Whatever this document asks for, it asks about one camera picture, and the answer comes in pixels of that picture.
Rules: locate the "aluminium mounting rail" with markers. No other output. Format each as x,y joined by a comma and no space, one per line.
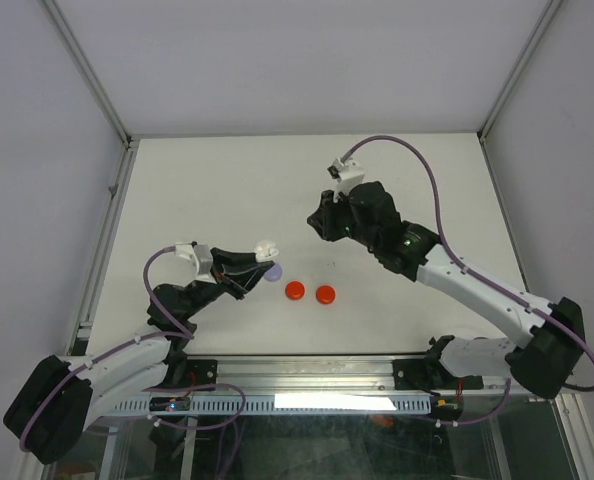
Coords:
349,374

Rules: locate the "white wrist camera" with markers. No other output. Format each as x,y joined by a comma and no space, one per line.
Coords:
200,258
348,174

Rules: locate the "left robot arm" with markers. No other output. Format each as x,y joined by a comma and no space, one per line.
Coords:
65,395

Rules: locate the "white slotted cable duct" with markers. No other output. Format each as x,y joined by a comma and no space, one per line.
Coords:
279,404

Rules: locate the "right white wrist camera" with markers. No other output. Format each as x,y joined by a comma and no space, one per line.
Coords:
348,174

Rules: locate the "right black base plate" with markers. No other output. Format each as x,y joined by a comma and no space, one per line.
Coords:
431,378

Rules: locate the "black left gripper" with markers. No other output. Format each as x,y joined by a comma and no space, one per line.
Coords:
224,259

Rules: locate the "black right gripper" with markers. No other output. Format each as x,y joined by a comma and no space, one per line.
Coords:
322,219

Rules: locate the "white earbud case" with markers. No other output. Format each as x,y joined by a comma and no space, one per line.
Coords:
265,251

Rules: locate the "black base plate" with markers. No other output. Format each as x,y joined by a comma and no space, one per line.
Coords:
431,378
187,372

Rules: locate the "orange earbud case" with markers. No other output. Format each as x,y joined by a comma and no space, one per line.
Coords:
295,290
325,294

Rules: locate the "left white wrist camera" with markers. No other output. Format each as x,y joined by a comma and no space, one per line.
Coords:
200,258

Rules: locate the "purple earbud case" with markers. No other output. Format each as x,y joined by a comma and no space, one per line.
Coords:
274,274

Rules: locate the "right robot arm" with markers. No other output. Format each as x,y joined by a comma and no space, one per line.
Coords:
540,345

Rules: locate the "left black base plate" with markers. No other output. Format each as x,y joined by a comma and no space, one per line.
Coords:
187,372

